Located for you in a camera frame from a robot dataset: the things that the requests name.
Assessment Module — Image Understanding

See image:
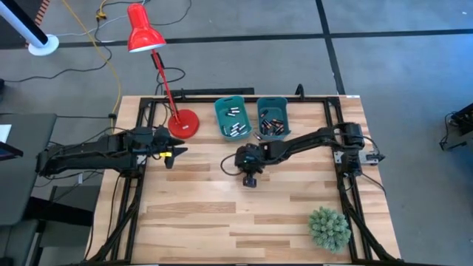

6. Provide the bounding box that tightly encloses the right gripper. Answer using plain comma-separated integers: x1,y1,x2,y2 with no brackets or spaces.
235,143,265,188

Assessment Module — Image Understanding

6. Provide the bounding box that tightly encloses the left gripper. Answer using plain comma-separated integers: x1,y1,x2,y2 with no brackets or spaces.
146,126,188,160

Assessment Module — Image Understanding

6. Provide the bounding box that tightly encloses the green plastic bin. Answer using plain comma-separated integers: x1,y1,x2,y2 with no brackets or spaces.
214,95,254,143

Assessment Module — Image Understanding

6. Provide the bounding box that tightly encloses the blue plastic bin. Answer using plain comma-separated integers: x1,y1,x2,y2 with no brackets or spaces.
256,96,292,143

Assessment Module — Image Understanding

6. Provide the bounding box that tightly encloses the green artificial plant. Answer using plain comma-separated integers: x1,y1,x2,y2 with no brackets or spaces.
307,206,352,254

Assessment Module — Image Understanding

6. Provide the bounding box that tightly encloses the red desk lamp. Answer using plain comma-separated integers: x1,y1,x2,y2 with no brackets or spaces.
126,2,201,140

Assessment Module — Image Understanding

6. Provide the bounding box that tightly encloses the grey desk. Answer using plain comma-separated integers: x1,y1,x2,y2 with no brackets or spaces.
0,112,58,227

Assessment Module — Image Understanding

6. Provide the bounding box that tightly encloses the white pole stand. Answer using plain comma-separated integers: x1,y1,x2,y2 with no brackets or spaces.
0,0,60,58

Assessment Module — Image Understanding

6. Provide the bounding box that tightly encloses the white paper sheet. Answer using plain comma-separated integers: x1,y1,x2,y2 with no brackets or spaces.
0,124,13,144

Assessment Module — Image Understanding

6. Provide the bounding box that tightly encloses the black equipment box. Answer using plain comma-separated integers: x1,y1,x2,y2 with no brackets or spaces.
449,103,473,137

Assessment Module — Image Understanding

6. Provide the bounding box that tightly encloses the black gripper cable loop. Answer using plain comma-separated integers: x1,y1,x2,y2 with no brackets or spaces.
220,152,243,177

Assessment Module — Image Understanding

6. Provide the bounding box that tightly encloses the black lamp cable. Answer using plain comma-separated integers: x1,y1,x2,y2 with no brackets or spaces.
154,66,186,96

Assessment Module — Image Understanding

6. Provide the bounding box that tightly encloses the yellow floor cable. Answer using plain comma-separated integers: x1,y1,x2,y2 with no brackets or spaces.
60,0,123,134

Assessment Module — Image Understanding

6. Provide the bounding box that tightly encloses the black aluminium table frame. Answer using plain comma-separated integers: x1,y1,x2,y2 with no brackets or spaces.
79,94,404,266

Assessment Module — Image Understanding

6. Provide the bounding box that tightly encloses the black floor cable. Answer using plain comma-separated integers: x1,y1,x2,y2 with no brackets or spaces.
147,0,193,27
0,0,114,84

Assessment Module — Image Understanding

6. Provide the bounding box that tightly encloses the white floor cable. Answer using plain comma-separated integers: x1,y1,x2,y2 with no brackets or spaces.
55,0,149,38

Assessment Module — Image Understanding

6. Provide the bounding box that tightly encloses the black equipment cable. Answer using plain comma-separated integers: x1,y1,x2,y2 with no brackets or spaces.
438,112,467,151

